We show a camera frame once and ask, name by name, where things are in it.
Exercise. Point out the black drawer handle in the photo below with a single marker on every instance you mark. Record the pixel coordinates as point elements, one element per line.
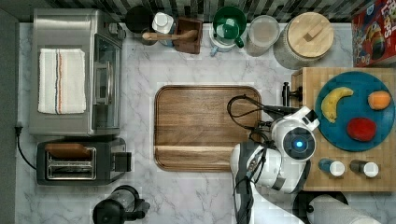
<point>287,94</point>

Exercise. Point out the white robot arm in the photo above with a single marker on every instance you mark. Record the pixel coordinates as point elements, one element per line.
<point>282,164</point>

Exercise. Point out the wooden cutting board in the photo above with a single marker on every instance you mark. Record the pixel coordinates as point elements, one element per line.
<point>193,131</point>

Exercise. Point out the light blue mug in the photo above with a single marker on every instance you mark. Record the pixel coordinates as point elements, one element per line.
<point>217,46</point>

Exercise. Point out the wooden spoon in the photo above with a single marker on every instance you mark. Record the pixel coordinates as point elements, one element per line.
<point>157,36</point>

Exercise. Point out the wooden utensil holder block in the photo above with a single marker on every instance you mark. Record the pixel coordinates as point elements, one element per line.
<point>183,25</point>

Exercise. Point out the green mug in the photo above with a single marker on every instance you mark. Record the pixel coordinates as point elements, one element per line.
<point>228,25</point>

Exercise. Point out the white capped bottle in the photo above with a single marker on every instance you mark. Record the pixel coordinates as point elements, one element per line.
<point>163,23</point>

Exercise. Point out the black two-slot toaster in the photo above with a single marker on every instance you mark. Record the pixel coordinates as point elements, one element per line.
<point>110,160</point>

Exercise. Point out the clear glass jar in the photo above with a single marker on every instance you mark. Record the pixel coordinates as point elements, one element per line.
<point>262,34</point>

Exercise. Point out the black round container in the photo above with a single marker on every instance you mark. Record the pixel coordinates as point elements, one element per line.
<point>138,19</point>

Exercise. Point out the black coffee grinder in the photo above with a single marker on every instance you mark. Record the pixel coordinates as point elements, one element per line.
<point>123,204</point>

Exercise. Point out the stainless toaster oven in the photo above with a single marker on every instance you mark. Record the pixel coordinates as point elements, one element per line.
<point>100,38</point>

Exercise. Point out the jar with wooden lid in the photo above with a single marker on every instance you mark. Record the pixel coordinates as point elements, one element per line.
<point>304,40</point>

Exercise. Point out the yellow banana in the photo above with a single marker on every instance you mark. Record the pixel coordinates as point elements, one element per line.
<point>330,102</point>

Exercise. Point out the striped white dish towel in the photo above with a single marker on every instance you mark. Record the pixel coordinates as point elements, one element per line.
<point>61,81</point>

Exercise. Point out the toast slice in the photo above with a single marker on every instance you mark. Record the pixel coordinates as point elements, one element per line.
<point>72,151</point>

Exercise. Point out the blue salt shaker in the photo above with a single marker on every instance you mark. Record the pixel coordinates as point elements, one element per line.
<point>332,167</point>

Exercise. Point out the blue round plate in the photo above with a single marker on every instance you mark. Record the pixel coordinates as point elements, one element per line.
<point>355,106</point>

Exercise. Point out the paper towel roll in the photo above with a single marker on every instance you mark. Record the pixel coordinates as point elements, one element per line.
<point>324,209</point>

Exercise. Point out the red apple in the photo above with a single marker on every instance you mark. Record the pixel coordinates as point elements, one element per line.
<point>361,129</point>

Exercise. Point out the dark pepper shaker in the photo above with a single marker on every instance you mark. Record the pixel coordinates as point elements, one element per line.
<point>368,168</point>

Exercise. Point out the orange fruit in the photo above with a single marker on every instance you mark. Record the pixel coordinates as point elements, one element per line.
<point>379,100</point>

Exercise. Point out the cereal box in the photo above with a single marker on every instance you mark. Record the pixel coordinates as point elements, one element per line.
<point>374,35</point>

